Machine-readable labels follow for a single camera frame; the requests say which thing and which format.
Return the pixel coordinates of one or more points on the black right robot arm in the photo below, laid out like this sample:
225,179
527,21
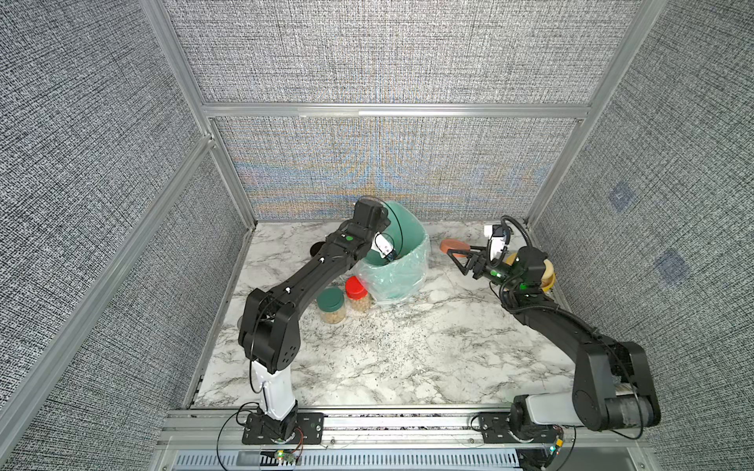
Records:
613,388

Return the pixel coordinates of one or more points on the orange jar lid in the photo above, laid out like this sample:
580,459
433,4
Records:
453,244

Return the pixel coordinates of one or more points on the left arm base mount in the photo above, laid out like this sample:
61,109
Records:
297,427

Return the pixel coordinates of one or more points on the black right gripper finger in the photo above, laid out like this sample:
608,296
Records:
459,254
464,264

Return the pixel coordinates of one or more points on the green trash bin with liner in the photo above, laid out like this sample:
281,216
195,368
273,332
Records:
395,281

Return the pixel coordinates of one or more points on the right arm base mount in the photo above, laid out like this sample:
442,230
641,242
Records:
497,428

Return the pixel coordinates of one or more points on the black mug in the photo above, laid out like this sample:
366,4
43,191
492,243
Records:
316,248

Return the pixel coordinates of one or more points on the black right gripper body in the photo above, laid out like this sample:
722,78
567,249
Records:
473,262

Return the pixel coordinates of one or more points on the green lid peanut jar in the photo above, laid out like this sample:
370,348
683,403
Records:
331,305

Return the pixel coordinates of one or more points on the red lid peanut jar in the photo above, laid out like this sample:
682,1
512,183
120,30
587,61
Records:
359,299

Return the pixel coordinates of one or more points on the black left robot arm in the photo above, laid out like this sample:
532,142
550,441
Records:
269,333

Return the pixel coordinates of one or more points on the yellow bamboo steamer basket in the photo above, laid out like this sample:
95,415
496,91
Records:
549,278

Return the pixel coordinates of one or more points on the aluminium front rail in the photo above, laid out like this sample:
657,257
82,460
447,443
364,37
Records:
430,437

